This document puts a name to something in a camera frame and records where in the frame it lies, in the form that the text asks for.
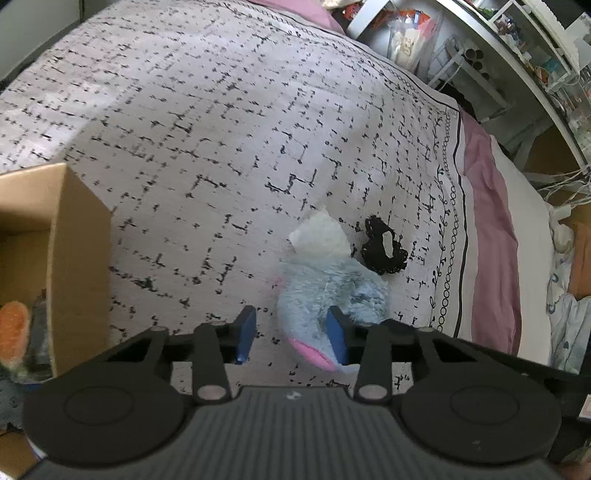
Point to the pink bed sheet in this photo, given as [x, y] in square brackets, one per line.
[489, 207]

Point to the blue denim crochet-edged pouch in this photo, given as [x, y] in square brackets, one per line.
[9, 401]

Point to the white black-patterned blanket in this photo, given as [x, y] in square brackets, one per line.
[207, 115]

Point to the white desk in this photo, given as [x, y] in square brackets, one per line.
[540, 90]

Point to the blue and pink plush toy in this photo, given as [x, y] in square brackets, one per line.
[318, 295]

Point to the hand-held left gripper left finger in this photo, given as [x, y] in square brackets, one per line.
[244, 334]

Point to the white printed shopping bag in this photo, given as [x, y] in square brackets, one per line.
[408, 44]

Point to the light blue printed cloth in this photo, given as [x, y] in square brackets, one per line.
[570, 323]

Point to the cardboard tubes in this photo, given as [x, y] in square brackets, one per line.
[473, 56]

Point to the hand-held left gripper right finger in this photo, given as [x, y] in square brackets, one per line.
[337, 334]

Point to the black lace accessory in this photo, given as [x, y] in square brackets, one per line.
[383, 251]

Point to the burger plush toy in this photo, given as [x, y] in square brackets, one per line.
[14, 330]

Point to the brown cardboard box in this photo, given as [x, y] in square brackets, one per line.
[78, 258]

